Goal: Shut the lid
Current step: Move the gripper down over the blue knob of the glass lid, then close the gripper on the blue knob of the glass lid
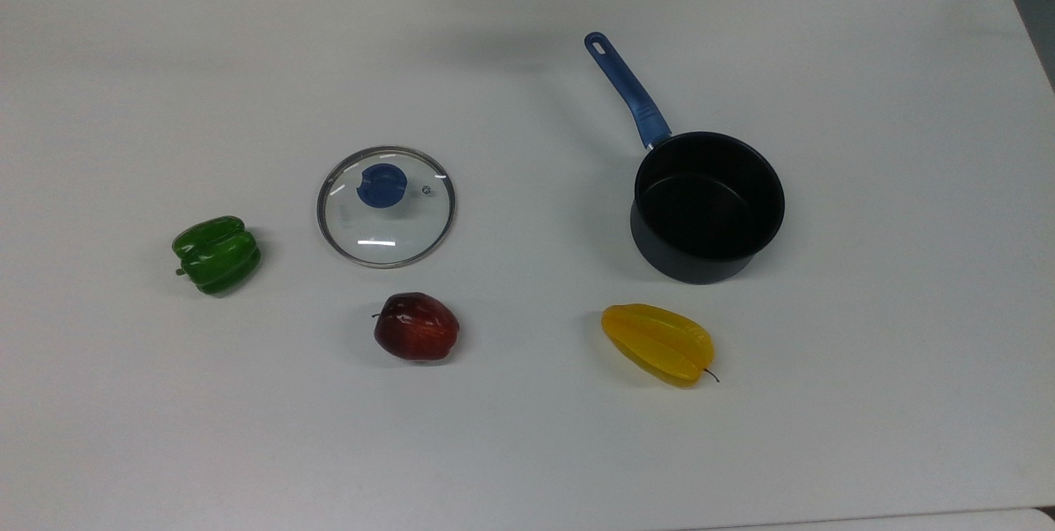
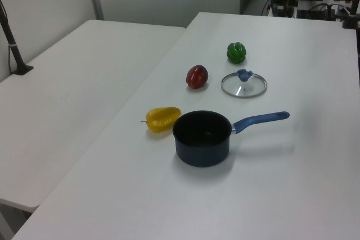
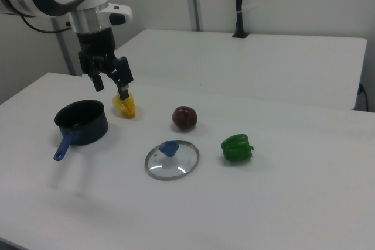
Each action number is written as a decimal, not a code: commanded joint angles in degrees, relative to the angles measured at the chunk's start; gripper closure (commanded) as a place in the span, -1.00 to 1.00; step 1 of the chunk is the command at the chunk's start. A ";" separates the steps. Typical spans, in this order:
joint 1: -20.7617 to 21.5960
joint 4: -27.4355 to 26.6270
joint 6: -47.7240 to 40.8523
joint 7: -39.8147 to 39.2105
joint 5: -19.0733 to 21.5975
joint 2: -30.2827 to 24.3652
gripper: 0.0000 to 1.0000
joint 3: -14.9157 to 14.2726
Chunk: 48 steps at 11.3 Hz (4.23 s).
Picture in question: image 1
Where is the glass lid with blue knob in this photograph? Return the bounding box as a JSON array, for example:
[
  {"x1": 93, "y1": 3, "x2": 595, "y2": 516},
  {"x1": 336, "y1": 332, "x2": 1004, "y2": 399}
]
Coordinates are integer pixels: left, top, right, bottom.
[{"x1": 316, "y1": 145, "x2": 457, "y2": 270}]

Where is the red apple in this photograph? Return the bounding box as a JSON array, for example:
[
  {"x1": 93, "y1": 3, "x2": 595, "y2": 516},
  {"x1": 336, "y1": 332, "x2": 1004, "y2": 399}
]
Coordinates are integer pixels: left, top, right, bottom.
[{"x1": 372, "y1": 292, "x2": 461, "y2": 364}]

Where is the yellow starfruit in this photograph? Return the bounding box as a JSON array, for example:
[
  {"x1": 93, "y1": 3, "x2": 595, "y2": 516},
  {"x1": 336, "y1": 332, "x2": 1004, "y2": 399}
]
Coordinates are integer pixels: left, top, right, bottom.
[{"x1": 600, "y1": 303, "x2": 720, "y2": 388}]

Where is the green bell pepper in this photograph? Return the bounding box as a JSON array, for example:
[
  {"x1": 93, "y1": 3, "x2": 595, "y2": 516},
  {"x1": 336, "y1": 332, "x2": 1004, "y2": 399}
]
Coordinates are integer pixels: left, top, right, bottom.
[{"x1": 171, "y1": 216, "x2": 262, "y2": 296}]

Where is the dark saucepan with blue handle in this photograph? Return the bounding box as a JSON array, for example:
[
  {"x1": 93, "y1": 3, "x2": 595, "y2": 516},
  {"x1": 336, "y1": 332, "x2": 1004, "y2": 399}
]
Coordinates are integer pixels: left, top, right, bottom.
[{"x1": 584, "y1": 31, "x2": 786, "y2": 285}]

